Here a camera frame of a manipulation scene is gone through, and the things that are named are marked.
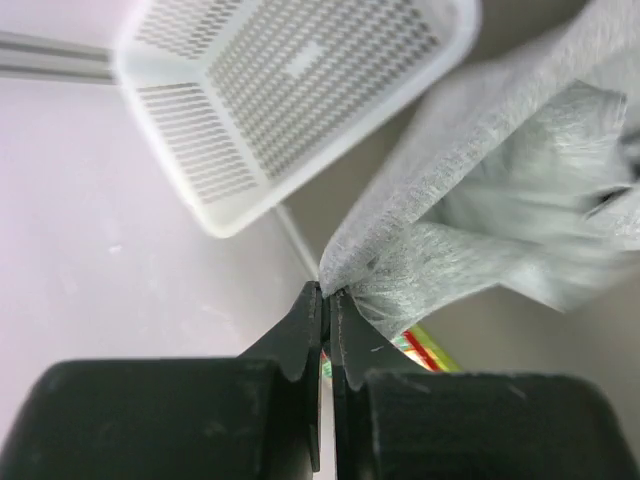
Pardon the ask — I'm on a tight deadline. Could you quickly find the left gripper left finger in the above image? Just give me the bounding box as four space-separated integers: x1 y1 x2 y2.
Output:
234 282 322 473

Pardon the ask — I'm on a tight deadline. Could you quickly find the white perforated plastic basket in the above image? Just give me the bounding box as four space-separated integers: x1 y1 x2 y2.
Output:
113 1 482 238

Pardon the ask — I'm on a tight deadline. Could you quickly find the red illustrated book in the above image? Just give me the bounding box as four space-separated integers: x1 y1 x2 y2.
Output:
321 322 461 383

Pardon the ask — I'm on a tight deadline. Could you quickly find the grey t-shirt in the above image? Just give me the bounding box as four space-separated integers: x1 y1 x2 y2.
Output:
319 1 639 337

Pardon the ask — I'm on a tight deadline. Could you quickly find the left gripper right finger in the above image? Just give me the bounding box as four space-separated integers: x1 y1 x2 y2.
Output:
327 290 425 479

